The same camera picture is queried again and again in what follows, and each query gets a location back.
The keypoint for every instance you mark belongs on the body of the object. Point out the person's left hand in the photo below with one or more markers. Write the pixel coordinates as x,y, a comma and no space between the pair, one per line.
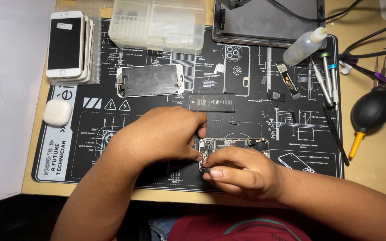
159,134

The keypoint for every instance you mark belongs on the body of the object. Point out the person's right hand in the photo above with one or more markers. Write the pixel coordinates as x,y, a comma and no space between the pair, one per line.
250,174

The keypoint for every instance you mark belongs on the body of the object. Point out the smartphone chassis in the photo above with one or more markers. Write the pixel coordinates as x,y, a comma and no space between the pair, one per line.
233,144

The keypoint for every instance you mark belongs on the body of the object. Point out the black printed repair mat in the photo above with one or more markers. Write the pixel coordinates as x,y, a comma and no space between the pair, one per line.
146,97

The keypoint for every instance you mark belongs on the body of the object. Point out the white phone display assembly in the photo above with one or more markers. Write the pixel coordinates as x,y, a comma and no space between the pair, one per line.
149,80

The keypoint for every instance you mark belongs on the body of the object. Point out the person's red shirt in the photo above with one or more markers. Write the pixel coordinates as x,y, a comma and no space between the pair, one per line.
236,229

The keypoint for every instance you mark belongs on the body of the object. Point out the black phone battery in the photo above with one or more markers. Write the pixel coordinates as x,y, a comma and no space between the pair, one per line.
212,102

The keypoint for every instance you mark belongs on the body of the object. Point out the small black flex part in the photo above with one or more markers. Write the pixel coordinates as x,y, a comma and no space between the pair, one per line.
293,117

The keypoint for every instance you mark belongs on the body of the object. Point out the black speaker module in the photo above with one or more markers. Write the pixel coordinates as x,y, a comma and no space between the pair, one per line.
276,96

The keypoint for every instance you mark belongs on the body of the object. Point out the small sim tray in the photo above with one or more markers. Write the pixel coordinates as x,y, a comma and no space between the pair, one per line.
246,81

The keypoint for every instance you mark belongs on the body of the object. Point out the black plastic spudger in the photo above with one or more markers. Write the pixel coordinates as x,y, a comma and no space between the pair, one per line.
335,135

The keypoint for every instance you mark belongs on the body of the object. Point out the small grey metal part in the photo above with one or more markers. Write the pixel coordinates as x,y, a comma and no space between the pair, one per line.
264,79

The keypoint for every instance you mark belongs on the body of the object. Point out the person's blue jeans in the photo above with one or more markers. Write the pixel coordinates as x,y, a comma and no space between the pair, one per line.
161,229

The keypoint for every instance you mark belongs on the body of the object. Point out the white earbuds case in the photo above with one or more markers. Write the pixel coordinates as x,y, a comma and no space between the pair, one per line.
57,112

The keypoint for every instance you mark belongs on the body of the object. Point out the gold-edged smartphone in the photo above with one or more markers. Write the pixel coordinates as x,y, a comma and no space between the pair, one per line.
86,47
91,50

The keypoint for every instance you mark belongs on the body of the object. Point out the clear plastic organizer box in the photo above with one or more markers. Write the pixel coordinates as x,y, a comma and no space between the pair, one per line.
157,25

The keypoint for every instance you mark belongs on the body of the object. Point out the silver precision screwdriver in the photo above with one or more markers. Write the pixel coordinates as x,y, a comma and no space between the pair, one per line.
321,82

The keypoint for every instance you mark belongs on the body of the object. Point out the blue-capped precision screwdriver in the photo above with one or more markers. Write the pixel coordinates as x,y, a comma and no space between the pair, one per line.
334,87

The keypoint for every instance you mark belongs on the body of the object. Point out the green-capped precision screwdriver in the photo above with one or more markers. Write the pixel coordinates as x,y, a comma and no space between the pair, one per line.
327,75

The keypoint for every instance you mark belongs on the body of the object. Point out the white smartphone with label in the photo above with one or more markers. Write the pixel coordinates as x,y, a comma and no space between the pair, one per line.
65,43

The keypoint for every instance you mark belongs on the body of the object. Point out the clear squeeze bottle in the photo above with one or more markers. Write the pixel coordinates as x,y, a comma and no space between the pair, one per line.
302,48

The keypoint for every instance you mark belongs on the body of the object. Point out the black air blower yellow nozzle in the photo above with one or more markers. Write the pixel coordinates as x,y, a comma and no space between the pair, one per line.
371,110

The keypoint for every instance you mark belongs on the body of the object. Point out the grey screen separator plate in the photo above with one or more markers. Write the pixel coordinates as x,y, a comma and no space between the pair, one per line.
266,26

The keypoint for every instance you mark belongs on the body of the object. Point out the silver tweezers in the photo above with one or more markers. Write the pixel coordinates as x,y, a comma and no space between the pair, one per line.
377,72

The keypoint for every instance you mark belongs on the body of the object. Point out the white metal bracket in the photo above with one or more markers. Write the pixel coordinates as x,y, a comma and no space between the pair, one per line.
219,68

